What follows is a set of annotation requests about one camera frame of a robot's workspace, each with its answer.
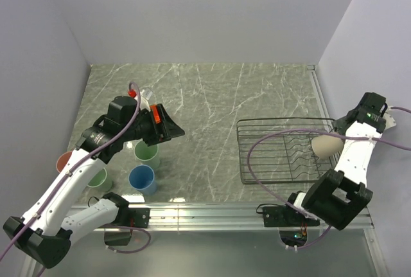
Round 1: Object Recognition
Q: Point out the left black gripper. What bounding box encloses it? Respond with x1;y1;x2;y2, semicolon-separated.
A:
122;103;185;146

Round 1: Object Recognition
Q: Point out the beige plastic cup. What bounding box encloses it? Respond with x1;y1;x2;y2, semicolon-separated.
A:
311;135;344;159

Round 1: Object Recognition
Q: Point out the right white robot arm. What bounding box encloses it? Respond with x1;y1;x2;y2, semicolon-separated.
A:
283;92;395;230

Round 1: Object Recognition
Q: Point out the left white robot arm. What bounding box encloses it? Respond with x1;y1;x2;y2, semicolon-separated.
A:
3;96;185;269

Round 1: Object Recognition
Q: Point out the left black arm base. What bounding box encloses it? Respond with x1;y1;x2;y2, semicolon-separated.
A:
103;208;152;254

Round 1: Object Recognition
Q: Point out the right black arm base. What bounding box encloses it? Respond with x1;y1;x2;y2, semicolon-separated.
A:
256;204;322;247

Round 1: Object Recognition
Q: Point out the pale green plastic cup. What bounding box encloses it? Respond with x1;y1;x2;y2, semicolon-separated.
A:
134;140;160;170

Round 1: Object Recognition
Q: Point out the blue plastic cup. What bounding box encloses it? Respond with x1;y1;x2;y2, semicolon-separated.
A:
128;165;157;195

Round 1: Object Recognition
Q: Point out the light green plastic cup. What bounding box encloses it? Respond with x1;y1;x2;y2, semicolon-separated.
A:
87;168;113;192

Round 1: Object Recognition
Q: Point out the salmon plastic cup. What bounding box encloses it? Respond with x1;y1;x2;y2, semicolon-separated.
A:
56;151;73;173

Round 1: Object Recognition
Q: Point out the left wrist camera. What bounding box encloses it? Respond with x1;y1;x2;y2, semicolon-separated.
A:
128;88;153;111

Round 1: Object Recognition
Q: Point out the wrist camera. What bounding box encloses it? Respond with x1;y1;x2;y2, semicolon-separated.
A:
128;88;153;111
383;106;397;132

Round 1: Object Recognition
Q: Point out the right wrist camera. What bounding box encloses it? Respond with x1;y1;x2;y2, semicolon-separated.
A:
383;106;397;132

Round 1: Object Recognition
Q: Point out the black wire dish rack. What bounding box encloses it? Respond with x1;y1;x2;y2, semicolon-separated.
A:
236;117;338;184

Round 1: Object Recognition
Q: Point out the aluminium mounting rail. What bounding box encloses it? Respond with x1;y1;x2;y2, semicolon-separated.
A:
67;204;375;231

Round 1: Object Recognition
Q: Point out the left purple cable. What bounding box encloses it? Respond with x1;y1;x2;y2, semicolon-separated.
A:
0;81;152;277

